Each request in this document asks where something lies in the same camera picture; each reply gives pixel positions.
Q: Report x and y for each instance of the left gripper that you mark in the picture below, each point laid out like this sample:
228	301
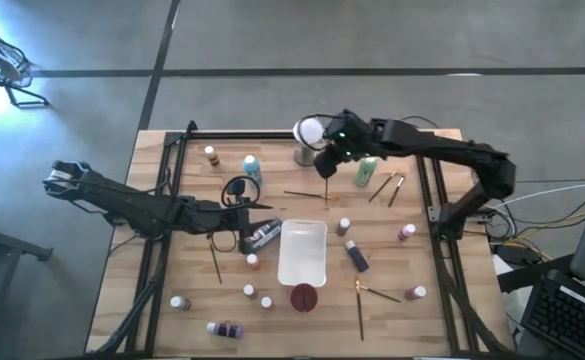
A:
244	225

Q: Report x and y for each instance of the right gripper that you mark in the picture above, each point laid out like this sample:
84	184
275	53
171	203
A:
349	137

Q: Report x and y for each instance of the large black paint bottle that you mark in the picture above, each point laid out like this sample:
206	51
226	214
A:
267	234

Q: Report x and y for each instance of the green paint bottle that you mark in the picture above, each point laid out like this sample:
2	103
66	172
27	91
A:
365	175

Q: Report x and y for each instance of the pink plastic cup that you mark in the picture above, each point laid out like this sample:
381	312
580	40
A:
304	298

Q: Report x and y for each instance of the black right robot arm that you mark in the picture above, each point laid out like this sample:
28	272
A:
447	145

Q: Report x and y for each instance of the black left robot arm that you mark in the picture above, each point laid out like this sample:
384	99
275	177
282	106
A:
122	205

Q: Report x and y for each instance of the teal paint bottle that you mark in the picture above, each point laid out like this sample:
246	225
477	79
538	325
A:
253	172

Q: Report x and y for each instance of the bright orange paint bottle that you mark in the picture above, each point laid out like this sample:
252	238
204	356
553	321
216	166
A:
253	261

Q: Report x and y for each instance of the dark brown paint bottle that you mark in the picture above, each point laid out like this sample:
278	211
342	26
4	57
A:
342	227

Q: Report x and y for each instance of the tan paint bottle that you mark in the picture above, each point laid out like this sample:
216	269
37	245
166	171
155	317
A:
212	157

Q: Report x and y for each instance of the burnt orange paint bottle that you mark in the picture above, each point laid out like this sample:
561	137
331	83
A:
249	291

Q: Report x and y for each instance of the coral red paint bottle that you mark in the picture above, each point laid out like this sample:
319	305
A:
267	302

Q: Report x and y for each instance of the blue paint bottle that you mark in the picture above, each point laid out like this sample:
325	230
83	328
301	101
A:
357	257

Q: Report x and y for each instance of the light pink paint bottle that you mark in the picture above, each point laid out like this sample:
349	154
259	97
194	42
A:
406	232

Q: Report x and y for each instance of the purple paint bottle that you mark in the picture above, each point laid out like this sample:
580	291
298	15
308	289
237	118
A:
227	330

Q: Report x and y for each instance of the magenta paint bottle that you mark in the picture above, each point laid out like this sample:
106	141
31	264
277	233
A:
415	293

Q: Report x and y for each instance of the white plastic bin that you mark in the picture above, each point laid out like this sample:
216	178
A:
302	255

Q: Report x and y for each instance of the black metal stand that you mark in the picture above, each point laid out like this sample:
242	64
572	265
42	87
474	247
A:
2	240

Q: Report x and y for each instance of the black keyboard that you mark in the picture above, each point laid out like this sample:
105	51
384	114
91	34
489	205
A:
567	315

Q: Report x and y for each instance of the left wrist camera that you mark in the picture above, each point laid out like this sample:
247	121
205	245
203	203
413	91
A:
238	187

